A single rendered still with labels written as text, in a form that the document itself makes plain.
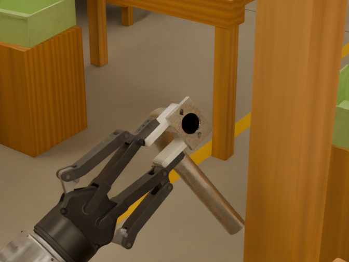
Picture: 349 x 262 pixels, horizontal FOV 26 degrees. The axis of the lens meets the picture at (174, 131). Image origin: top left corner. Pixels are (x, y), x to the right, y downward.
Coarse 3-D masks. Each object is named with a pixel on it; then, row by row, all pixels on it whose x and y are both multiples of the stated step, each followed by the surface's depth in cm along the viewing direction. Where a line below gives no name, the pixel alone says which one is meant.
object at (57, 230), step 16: (80, 192) 89; (64, 208) 89; (80, 208) 89; (48, 224) 88; (64, 224) 87; (80, 224) 90; (96, 224) 90; (112, 224) 92; (48, 240) 87; (64, 240) 86; (80, 240) 87; (96, 240) 91; (64, 256) 87; (80, 256) 88
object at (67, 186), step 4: (68, 168) 89; (60, 172) 89; (60, 176) 89; (72, 180) 89; (76, 180) 89; (64, 184) 89; (68, 184) 89; (72, 184) 89; (64, 188) 89; (68, 188) 89; (72, 188) 89; (64, 192) 90
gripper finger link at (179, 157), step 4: (180, 156) 95; (176, 160) 95; (180, 160) 95; (172, 164) 95; (176, 164) 95; (156, 168) 95; (160, 168) 94; (164, 168) 94; (168, 168) 95; (172, 168) 95; (168, 172) 95; (168, 176) 95; (164, 180) 95; (168, 180) 95; (160, 184) 95
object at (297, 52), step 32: (288, 0) 98; (320, 0) 97; (256, 32) 104; (288, 32) 100; (320, 32) 99; (256, 64) 106; (288, 64) 102; (320, 64) 102; (256, 96) 108; (288, 96) 104; (320, 96) 105; (256, 128) 110; (288, 128) 106; (320, 128) 108; (256, 160) 112; (288, 160) 108; (320, 160) 111; (256, 192) 114; (288, 192) 110; (320, 192) 115; (256, 224) 117; (288, 224) 112; (320, 224) 119; (256, 256) 119; (288, 256) 115
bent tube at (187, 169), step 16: (160, 112) 98; (176, 112) 92; (192, 112) 94; (176, 128) 93; (192, 128) 96; (208, 128) 95; (160, 144) 106; (192, 144) 94; (192, 160) 110; (192, 176) 109; (208, 192) 110; (208, 208) 112; (224, 208) 111; (224, 224) 112; (240, 224) 113
